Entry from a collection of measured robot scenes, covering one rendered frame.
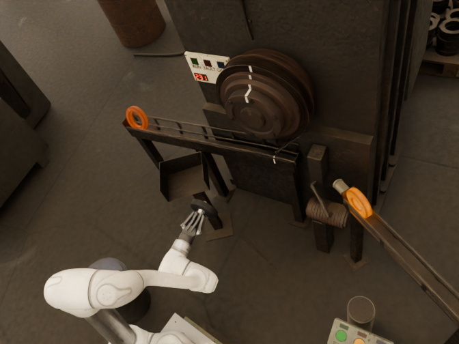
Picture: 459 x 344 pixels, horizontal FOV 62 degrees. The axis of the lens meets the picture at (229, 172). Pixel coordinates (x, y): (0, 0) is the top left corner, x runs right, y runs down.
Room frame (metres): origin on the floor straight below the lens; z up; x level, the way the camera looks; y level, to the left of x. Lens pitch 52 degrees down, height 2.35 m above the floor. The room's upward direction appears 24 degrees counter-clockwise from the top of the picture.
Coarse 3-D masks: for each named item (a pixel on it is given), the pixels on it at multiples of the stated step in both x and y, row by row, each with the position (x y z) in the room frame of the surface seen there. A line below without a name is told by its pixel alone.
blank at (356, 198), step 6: (348, 192) 0.86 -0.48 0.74; (354, 192) 0.83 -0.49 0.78; (360, 192) 0.82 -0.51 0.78; (348, 198) 0.86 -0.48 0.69; (354, 198) 0.82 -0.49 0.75; (360, 198) 0.79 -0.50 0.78; (366, 198) 0.78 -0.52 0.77; (354, 204) 0.82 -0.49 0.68; (360, 204) 0.78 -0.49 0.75; (366, 204) 0.76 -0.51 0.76; (360, 210) 0.78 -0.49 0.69; (366, 210) 0.74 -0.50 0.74; (366, 216) 0.73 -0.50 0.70
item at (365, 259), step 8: (352, 216) 0.82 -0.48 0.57; (352, 224) 0.82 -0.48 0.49; (360, 224) 0.79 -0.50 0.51; (352, 232) 0.82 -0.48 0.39; (360, 232) 0.79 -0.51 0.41; (352, 240) 0.82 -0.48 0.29; (360, 240) 0.79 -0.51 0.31; (352, 248) 0.82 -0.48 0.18; (360, 248) 0.79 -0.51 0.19; (344, 256) 0.86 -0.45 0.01; (352, 256) 0.82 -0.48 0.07; (360, 256) 0.79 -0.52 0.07; (352, 264) 0.79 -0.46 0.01; (360, 264) 0.77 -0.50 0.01; (456, 336) 0.17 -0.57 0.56
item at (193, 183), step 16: (176, 160) 1.54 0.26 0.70; (192, 160) 1.53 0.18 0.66; (160, 176) 1.47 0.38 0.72; (176, 176) 1.52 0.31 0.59; (192, 176) 1.46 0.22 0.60; (176, 192) 1.40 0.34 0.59; (192, 192) 1.35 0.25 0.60; (208, 224) 1.48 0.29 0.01; (224, 224) 1.43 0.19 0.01; (208, 240) 1.36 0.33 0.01
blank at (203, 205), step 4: (196, 200) 1.15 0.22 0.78; (200, 200) 1.14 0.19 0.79; (192, 204) 1.15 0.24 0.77; (196, 204) 1.13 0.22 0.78; (200, 204) 1.12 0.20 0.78; (204, 204) 1.11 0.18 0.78; (208, 204) 1.11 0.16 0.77; (192, 208) 1.18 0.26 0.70; (196, 208) 1.15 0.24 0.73; (200, 208) 1.12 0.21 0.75; (204, 208) 1.09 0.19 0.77; (208, 208) 1.09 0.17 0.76; (212, 208) 1.09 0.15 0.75; (208, 212) 1.09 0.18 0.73; (212, 212) 1.07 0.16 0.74; (216, 212) 1.08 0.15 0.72; (208, 216) 1.11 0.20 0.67; (212, 216) 1.08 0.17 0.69; (216, 216) 1.07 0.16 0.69
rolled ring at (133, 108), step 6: (132, 108) 2.12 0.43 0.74; (138, 108) 2.10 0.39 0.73; (126, 114) 2.15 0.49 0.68; (138, 114) 2.07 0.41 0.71; (144, 114) 2.06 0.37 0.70; (132, 120) 2.13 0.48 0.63; (144, 120) 2.03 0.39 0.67; (132, 126) 2.11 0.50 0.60; (138, 126) 2.08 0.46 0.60; (144, 126) 2.02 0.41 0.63
